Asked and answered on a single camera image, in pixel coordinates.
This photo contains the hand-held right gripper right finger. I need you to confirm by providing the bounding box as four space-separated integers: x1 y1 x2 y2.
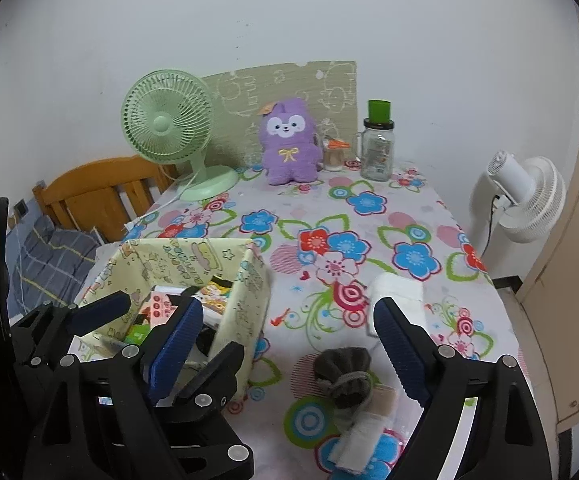
372 296 555 480

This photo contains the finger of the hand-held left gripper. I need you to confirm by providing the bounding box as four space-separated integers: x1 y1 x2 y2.
10 292 133 377
162 342 255 480

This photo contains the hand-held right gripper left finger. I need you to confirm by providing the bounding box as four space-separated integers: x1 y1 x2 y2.
24 301 205 480

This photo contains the green colourful pack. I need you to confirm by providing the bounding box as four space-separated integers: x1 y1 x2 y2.
124 325 153 346

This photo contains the pink pack with red dots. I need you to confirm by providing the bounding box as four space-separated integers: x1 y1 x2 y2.
142 285 183 331

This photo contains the white cloth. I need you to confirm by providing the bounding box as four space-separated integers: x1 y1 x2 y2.
367 272 426 338
330 407 395 476

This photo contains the clear bag with beige cloth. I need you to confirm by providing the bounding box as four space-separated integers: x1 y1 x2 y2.
369 385 423 441

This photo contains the grey sock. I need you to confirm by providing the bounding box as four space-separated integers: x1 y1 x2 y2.
312 347 376 411

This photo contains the yellow fabric storage box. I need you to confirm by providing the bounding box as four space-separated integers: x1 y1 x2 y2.
72 237 273 401

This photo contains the yellow snack packet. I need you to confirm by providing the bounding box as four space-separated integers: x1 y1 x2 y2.
192 282 235 321

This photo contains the grey plaid pillow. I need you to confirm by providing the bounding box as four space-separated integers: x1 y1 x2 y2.
6 215 101 311

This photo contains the floral tablecloth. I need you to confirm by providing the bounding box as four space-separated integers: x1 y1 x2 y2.
77 162 535 480

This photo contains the wooden bed headboard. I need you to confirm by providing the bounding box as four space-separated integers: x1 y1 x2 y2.
32 156 180 243

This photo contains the glass mug jar green lid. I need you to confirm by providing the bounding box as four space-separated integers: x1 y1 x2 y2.
353 100 396 181

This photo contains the white standing fan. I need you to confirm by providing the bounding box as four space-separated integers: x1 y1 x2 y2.
471 149 567 261

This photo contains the cotton swab jar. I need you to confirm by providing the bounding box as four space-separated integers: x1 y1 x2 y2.
323 137 351 172

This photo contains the green desk fan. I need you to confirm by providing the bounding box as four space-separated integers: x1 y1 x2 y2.
121 71 240 202

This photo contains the purple plush toy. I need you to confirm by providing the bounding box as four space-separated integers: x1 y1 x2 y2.
258 97 323 186

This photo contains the green printed board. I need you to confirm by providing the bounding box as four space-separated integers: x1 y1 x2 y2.
202 60 357 168

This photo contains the white fan power cable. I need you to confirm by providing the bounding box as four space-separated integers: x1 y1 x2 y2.
124 172 200 233

